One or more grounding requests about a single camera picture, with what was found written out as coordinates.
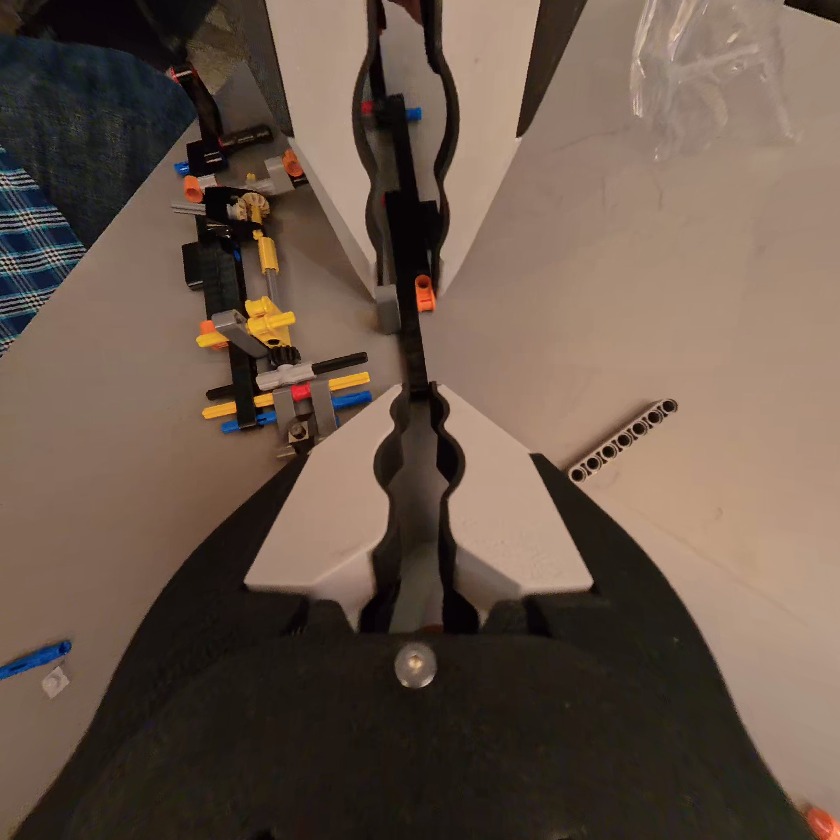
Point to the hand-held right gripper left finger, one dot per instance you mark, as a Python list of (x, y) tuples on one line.
[(315, 525)]

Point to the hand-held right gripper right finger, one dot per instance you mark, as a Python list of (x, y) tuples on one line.
[(518, 525)]

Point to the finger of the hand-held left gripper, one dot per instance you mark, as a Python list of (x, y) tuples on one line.
[(492, 79), (315, 79)]

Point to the black lego side beam assembly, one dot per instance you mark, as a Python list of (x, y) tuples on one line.
[(410, 229)]

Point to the multicoloured lego chassis assembly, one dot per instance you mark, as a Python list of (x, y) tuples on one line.
[(223, 275)]

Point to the grey lego beam with holes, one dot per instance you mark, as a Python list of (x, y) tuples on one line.
[(623, 441)]

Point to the small white lego piece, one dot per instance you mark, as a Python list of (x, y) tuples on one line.
[(56, 682)]

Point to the long blue lego pin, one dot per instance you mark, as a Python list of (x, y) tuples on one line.
[(36, 659)]

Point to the orange lego piece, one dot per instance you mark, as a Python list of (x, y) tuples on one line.
[(823, 823)]

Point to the clear plastic bag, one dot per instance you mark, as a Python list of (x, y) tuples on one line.
[(709, 72)]

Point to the blue denim jeans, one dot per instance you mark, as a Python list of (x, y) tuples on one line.
[(85, 131)]

